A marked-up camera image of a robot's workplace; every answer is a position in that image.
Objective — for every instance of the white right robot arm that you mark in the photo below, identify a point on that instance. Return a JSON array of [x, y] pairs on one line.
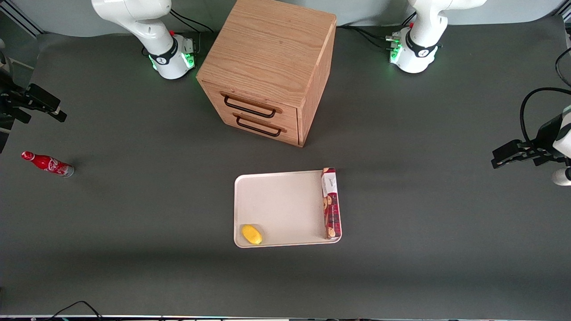
[[134, 13]]

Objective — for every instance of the cream plastic tray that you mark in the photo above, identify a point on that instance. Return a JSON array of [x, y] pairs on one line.
[[285, 209]]

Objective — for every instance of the aluminium frame rail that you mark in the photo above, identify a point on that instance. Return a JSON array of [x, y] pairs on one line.
[[22, 18]]

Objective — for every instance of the dark grey table mat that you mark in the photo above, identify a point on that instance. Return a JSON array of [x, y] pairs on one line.
[[134, 223]]

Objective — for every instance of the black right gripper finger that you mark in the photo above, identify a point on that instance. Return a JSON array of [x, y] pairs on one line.
[[20, 115], [42, 100]]

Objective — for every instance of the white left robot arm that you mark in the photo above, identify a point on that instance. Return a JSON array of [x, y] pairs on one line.
[[424, 26]]

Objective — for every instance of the wooden two-drawer cabinet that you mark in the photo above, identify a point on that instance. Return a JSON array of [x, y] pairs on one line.
[[267, 49]]

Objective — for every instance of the yellow lemon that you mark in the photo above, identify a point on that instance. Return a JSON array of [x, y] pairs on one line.
[[251, 234]]

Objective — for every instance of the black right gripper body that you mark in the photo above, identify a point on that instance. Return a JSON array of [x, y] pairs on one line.
[[10, 99]]

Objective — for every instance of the red coke bottle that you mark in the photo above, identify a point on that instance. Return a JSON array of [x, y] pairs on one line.
[[47, 163]]

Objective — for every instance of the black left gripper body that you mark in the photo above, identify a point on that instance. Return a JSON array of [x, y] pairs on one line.
[[541, 138]]

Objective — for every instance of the red cookie box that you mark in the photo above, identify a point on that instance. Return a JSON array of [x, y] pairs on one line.
[[331, 209]]

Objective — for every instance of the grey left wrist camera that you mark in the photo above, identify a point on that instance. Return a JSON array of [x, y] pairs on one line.
[[561, 176]]

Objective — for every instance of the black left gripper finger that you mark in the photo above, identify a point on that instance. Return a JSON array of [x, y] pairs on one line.
[[511, 148], [513, 159]]

